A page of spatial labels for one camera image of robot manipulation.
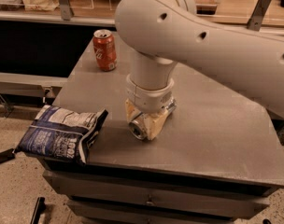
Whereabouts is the red coca-cola can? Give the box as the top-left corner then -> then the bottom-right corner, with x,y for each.
92,29 -> 117,71

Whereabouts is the small black floor object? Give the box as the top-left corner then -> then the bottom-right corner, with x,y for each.
0,148 -> 15,164

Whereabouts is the silver blue redbull can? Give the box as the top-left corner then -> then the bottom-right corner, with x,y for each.
128,100 -> 177,141

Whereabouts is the black bar on floor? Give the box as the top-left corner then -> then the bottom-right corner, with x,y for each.
30,197 -> 46,224

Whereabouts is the grey drawer cabinet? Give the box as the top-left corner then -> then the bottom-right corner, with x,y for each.
42,159 -> 272,224

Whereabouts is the grey metal shelf bracket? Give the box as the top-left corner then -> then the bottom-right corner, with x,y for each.
247,0 -> 272,31
59,0 -> 74,21

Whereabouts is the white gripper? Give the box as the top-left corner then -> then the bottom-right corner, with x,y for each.
125,76 -> 175,140

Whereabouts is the blue white chip bag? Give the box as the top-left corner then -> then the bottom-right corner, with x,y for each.
16,105 -> 108,165

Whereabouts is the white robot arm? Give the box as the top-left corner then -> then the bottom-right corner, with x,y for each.
115,0 -> 284,140

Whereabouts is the grey metal bench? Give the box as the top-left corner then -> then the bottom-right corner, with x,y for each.
0,73 -> 67,98

